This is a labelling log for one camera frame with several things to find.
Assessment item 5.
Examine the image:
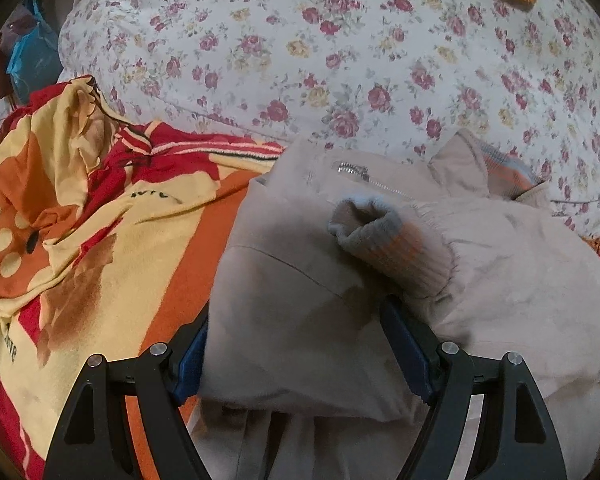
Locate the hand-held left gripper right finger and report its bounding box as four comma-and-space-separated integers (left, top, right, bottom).
378, 296, 568, 480

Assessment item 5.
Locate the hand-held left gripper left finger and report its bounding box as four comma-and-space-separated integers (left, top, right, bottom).
44, 308, 214, 480

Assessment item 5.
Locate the beige zip jacket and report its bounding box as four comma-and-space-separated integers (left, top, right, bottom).
187, 129, 600, 480

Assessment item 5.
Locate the orange red printed blanket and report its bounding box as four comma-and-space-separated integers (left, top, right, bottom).
0, 75, 287, 480

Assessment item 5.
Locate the floral quilt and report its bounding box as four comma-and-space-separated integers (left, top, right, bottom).
58, 0, 600, 233

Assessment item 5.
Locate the blue plastic bag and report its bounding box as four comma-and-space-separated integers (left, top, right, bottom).
5, 0, 63, 106

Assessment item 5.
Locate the dark red cloth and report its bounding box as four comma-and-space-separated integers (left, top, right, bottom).
0, 10, 33, 106

